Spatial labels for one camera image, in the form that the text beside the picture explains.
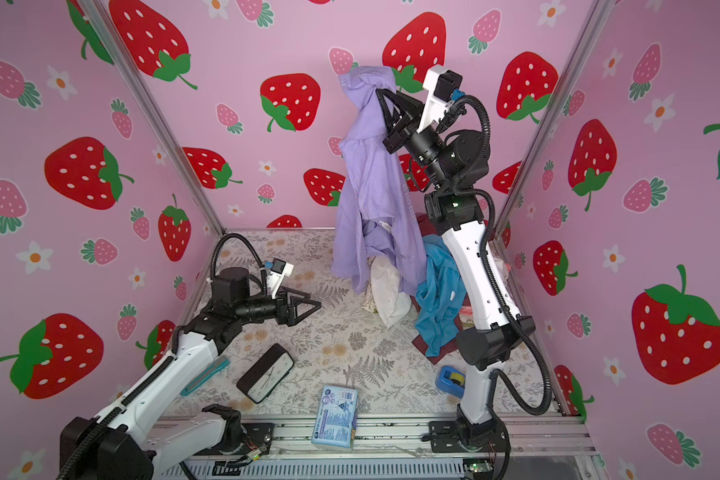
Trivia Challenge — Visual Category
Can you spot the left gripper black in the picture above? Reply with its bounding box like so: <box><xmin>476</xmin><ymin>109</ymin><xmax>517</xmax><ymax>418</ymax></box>
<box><xmin>236</xmin><ymin>286</ymin><xmax>320</xmax><ymax>330</ymax></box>

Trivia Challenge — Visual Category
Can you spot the blue tape dispenser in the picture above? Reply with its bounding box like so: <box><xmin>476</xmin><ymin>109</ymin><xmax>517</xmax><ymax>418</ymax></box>
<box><xmin>435</xmin><ymin>366</ymin><xmax>465</xmax><ymax>399</ymax></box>

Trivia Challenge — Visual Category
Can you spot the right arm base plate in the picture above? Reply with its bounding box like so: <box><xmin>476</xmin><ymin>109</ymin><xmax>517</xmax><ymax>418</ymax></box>
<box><xmin>421</xmin><ymin>418</ymin><xmax>512</xmax><ymax>454</ymax></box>

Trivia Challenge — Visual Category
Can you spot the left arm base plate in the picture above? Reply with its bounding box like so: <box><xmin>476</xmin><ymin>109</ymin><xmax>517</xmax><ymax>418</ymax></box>
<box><xmin>199</xmin><ymin>422</ymin><xmax>275</xmax><ymax>458</ymax></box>

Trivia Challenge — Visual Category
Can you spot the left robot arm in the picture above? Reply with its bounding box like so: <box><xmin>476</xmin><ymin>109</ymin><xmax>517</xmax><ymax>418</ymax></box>
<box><xmin>58</xmin><ymin>233</ymin><xmax>322</xmax><ymax>479</ymax></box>

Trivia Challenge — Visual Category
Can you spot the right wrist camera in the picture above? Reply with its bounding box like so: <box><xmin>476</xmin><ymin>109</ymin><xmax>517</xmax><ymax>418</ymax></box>
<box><xmin>418</xmin><ymin>65</ymin><xmax>463</xmax><ymax>133</ymax></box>

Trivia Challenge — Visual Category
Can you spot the teal flat tool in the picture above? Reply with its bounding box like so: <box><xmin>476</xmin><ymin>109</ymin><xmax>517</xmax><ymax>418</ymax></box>
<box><xmin>180</xmin><ymin>356</ymin><xmax>229</xmax><ymax>397</ymax></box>

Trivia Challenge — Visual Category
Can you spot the white cloth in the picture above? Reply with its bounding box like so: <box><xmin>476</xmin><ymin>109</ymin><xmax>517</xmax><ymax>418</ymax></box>
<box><xmin>369</xmin><ymin>256</ymin><xmax>412</xmax><ymax>329</ymax></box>

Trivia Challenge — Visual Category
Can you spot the light blue wipes packet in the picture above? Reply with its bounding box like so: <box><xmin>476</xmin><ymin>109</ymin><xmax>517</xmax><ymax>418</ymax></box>
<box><xmin>310</xmin><ymin>385</ymin><xmax>358</xmax><ymax>450</ymax></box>

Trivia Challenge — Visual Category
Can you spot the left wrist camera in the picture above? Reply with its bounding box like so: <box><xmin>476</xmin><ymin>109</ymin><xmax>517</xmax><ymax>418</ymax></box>
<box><xmin>265</xmin><ymin>258</ymin><xmax>294</xmax><ymax>298</ymax></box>

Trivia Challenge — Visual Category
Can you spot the lavender purple cloth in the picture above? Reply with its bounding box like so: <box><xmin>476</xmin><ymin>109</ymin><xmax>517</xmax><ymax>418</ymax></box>
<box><xmin>332</xmin><ymin>66</ymin><xmax>427</xmax><ymax>296</ymax></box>

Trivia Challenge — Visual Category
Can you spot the black rectangular clock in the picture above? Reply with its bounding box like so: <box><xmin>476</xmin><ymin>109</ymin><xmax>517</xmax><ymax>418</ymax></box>
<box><xmin>236</xmin><ymin>343</ymin><xmax>295</xmax><ymax>404</ymax></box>

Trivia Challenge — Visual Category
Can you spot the maroon cloth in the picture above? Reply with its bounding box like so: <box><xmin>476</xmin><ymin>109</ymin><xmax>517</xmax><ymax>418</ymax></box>
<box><xmin>410</xmin><ymin>213</ymin><xmax>475</xmax><ymax>365</ymax></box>

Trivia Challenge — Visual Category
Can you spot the aluminium frame rail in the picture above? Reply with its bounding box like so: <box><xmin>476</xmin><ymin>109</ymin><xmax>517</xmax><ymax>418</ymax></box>
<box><xmin>242</xmin><ymin>412</ymin><xmax>597</xmax><ymax>460</ymax></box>

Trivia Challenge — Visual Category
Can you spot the teal blue cloth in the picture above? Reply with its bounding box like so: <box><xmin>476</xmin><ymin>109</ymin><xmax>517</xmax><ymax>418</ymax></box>
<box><xmin>415</xmin><ymin>233</ymin><xmax>463</xmax><ymax>358</ymax></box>

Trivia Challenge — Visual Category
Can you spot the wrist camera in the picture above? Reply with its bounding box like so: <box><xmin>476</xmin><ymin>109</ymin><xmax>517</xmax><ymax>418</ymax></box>
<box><xmin>418</xmin><ymin>65</ymin><xmax>463</xmax><ymax>133</ymax></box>
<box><xmin>265</xmin><ymin>258</ymin><xmax>294</xmax><ymax>298</ymax></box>

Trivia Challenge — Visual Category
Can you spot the cream printed cloth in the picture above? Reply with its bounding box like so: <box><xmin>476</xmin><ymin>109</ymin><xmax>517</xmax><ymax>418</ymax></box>
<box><xmin>362</xmin><ymin>281</ymin><xmax>378</xmax><ymax>314</ymax></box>

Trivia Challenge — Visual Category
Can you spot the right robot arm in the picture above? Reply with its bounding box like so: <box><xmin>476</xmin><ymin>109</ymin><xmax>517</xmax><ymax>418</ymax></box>
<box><xmin>376</xmin><ymin>88</ymin><xmax>553</xmax><ymax>451</ymax></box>

